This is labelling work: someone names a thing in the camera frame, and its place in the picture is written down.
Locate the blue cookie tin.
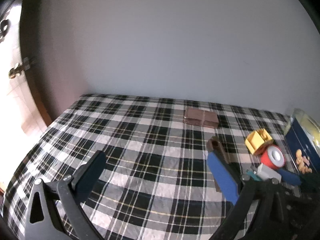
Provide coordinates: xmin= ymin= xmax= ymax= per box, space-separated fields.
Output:
xmin=284 ymin=108 xmax=319 ymax=173

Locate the brown wooden door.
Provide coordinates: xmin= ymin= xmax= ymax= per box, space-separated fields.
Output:
xmin=0 ymin=0 xmax=54 ymax=136

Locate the yellow toy block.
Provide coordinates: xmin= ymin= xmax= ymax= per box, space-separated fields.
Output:
xmin=245 ymin=128 xmax=274 ymax=155

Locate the brass door knob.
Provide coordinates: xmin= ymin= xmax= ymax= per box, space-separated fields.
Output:
xmin=8 ymin=57 xmax=32 ymax=79

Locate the black white plaid tablecloth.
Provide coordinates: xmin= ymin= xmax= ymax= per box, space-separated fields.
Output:
xmin=2 ymin=94 xmax=288 ymax=239

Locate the brown wallet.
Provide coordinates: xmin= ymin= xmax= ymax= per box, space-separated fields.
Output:
xmin=184 ymin=108 xmax=219 ymax=128

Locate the teal bear toy block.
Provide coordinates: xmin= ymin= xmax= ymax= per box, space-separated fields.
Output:
xmin=246 ymin=170 xmax=262 ymax=181

